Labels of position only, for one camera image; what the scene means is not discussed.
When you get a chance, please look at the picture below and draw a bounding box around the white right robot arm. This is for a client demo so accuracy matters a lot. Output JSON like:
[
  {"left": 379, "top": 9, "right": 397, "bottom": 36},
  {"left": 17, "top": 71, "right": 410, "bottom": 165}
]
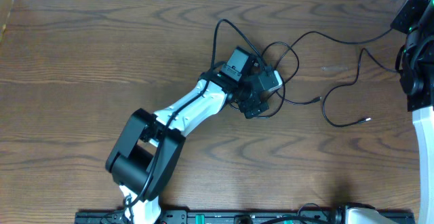
[{"left": 390, "top": 0, "right": 433, "bottom": 224}]

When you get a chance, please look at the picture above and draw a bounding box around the brown cardboard side panel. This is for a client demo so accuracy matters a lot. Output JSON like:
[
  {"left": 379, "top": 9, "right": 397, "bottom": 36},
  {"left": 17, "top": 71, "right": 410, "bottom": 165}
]
[{"left": 0, "top": 0, "right": 14, "bottom": 39}]

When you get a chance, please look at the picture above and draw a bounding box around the black left camera cable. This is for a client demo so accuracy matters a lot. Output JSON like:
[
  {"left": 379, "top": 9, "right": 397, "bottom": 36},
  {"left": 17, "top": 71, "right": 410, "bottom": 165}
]
[{"left": 125, "top": 18, "right": 269, "bottom": 214}]

